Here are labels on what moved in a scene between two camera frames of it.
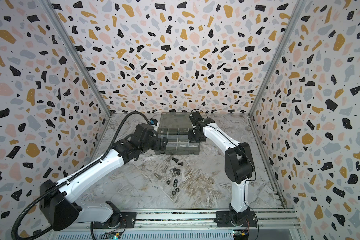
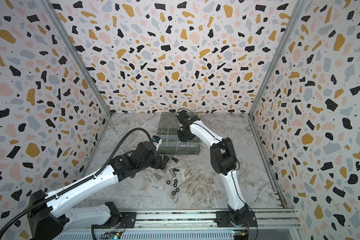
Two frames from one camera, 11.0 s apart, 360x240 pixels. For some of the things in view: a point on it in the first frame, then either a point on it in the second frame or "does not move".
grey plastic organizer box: [175, 126] does not move
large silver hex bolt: [159, 177] does not move
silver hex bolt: [164, 171] does not move
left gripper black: [158, 146] -> [159, 165]
